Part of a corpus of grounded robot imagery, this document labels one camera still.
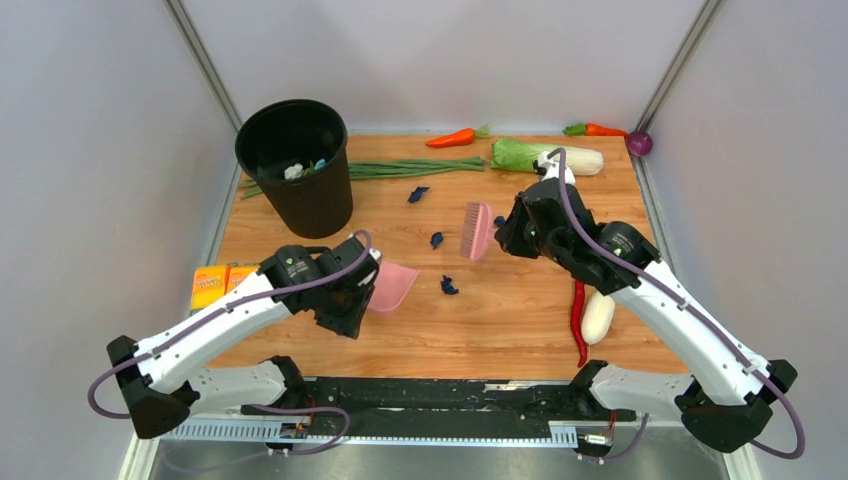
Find pink dustpan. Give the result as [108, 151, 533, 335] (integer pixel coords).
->
[368, 261, 419, 314]

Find pink hand brush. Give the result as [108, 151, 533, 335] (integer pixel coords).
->
[459, 202, 498, 261]

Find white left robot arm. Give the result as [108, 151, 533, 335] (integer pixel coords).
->
[107, 230, 383, 439]

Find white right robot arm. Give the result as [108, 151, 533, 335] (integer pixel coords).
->
[495, 147, 806, 459]

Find napa cabbage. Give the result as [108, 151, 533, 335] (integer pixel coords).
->
[489, 137, 605, 176]

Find red chili pepper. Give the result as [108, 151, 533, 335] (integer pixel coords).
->
[569, 280, 588, 368]

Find blue paper scrap left-middle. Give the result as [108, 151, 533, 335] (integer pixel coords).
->
[430, 232, 444, 250]

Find white radish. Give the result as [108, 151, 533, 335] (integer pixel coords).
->
[580, 292, 616, 345]

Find blue paper scrap lower-middle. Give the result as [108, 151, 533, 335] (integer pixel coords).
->
[440, 275, 459, 295]

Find orange carrot right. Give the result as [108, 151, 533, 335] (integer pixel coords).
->
[563, 122, 629, 137]

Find orange carrot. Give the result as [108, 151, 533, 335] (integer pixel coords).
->
[425, 125, 490, 149]
[563, 122, 629, 137]

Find orange carrot left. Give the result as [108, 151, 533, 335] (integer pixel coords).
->
[425, 125, 490, 149]

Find blue paper scrap top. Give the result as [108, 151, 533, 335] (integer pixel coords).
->
[407, 186, 429, 203]

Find purple onion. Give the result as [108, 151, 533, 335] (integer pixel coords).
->
[625, 131, 654, 157]

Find orange yellow snack box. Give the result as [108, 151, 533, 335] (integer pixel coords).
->
[190, 265, 230, 310]

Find white paper in bin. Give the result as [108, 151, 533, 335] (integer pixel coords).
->
[283, 163, 304, 180]

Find green scallions bunch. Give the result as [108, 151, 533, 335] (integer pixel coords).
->
[257, 156, 486, 180]

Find black trash bin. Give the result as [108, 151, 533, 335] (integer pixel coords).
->
[235, 99, 353, 239]

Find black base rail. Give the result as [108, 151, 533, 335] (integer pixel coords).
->
[275, 377, 637, 439]

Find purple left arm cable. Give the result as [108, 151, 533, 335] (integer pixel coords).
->
[87, 229, 374, 458]

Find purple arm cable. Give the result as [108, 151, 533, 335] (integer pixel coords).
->
[87, 229, 374, 458]
[547, 147, 807, 463]

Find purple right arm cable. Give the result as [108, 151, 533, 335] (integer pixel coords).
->
[547, 147, 807, 463]

